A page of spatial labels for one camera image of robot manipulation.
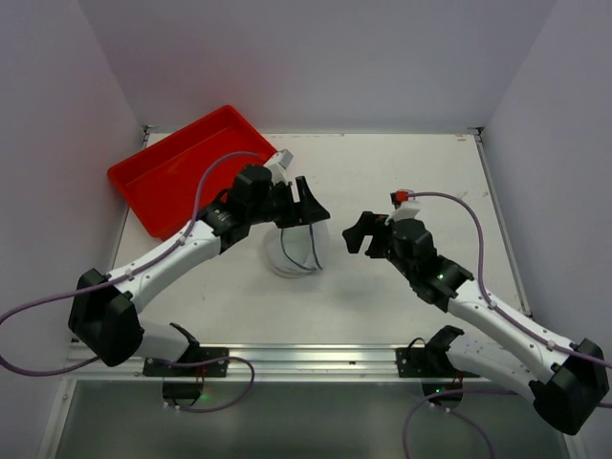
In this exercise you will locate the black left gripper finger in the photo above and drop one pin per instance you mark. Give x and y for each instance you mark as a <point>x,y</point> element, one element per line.
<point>309,207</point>
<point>294,222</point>

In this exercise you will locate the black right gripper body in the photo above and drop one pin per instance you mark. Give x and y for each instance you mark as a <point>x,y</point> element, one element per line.
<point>378,240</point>

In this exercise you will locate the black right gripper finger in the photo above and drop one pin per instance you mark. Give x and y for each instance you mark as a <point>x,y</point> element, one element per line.
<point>368,223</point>
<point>354,238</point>

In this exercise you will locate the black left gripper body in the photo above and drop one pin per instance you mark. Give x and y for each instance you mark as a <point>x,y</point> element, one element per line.
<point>291,206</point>

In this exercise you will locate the white mesh laundry bag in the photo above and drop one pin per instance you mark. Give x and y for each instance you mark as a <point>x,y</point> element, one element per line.
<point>296,252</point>

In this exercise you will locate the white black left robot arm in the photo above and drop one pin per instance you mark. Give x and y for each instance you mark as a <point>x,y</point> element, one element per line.
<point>106,310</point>

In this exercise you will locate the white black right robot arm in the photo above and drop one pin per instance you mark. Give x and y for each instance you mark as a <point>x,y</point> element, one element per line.
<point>564,381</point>

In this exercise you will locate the red plastic tray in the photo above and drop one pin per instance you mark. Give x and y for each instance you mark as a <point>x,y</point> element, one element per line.
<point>159,183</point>

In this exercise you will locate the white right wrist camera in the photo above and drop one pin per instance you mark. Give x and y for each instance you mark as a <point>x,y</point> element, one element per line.
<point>405,205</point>

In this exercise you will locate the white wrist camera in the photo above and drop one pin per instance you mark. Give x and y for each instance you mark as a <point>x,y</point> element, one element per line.
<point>278,164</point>
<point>405,205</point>

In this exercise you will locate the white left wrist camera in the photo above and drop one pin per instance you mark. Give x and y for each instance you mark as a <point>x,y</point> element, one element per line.
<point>278,164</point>

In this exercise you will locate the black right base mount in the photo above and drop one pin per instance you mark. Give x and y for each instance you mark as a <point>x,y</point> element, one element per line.
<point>428,362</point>

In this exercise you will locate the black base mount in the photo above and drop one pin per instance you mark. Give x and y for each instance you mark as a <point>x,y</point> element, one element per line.
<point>172,352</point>
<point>428,362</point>

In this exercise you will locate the aluminium corner bracket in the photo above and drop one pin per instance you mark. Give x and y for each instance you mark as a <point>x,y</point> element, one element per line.
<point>147,131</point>

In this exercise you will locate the aluminium mounting rail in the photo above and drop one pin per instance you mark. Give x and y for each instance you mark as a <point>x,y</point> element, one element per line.
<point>277,363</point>

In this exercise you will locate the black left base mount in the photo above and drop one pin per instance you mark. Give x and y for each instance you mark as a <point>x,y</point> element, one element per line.
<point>172,352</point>

